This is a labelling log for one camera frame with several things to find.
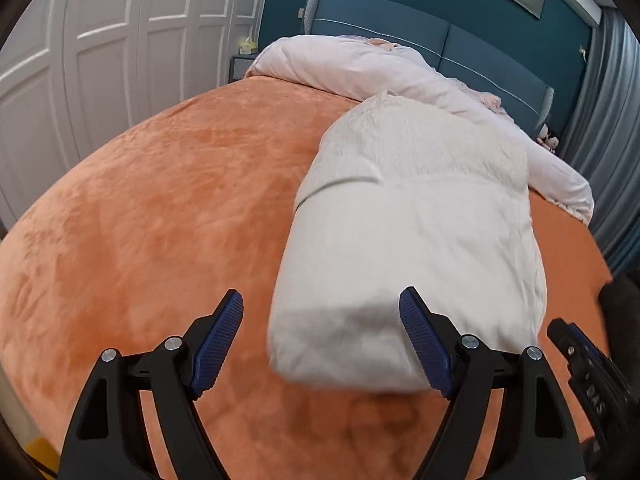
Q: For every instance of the grey nightstand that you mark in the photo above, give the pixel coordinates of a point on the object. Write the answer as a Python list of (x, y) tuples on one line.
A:
[(241, 67)]

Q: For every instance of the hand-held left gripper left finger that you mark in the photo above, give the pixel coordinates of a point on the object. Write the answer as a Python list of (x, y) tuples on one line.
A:
[(220, 332)]

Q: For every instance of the white panelled wardrobe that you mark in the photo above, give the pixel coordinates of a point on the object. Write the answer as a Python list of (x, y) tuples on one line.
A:
[(115, 45)]

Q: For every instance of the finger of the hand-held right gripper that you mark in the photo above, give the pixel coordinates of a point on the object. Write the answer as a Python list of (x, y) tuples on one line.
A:
[(570, 340)]

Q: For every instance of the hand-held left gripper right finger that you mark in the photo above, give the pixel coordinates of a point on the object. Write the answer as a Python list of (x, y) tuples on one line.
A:
[(425, 340)]

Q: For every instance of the white fleece-lined garment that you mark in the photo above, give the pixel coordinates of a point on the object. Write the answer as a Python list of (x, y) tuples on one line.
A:
[(415, 220)]

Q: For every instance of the small stuffed toys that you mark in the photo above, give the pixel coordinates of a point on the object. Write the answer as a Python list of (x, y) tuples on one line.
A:
[(547, 139)]

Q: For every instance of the grey curtain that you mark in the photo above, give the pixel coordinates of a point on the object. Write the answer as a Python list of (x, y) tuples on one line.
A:
[(610, 125)]

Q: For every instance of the pink duvet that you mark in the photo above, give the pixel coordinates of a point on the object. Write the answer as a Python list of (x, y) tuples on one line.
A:
[(440, 85)]

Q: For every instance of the blue padded headboard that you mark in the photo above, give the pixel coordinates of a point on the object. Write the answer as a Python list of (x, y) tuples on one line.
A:
[(490, 55)]

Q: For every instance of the yellow tissue box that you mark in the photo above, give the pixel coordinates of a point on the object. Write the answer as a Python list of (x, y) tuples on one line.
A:
[(247, 47)]

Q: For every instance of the dark cloth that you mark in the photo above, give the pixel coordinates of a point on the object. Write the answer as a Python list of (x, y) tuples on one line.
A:
[(622, 300)]

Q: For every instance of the orange bed blanket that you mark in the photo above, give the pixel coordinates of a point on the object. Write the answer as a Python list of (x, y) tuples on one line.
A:
[(150, 220)]

